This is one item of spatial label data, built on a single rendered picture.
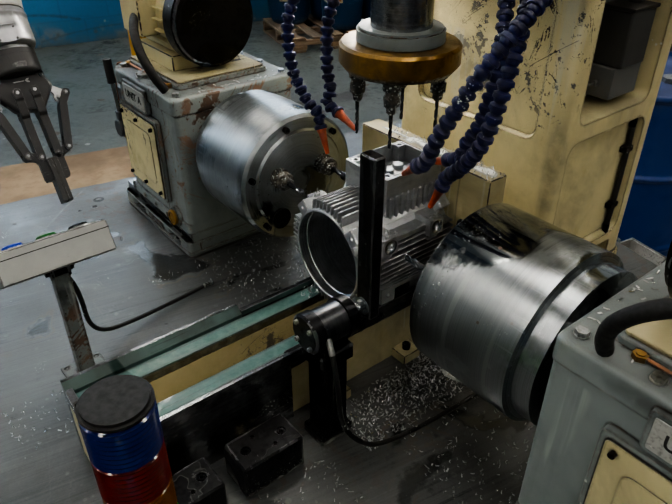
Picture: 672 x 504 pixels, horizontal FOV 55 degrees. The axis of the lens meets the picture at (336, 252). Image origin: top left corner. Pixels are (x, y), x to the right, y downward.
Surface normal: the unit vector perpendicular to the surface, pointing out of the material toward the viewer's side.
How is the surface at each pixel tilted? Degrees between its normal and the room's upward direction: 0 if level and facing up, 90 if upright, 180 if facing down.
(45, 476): 0
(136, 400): 0
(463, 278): 51
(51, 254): 58
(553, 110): 90
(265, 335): 90
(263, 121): 24
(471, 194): 90
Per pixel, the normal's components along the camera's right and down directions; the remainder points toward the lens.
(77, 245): 0.53, -0.09
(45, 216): 0.00, -0.84
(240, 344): 0.62, 0.43
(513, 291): -0.50, -0.43
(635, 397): -0.78, 0.34
